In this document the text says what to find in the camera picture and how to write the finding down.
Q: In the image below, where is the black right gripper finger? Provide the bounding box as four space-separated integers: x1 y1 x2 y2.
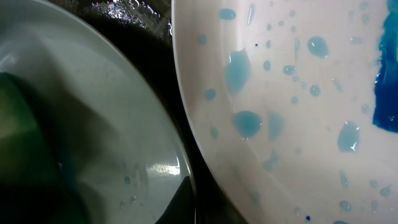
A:
155 176 195 224

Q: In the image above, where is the dark grey serving tray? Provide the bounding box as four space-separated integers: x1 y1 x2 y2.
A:
46 0 249 224

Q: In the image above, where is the green sponge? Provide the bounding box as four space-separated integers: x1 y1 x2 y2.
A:
1 73 60 185

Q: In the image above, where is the white plate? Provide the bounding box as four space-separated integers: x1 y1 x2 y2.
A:
1 1 187 223
172 0 397 223

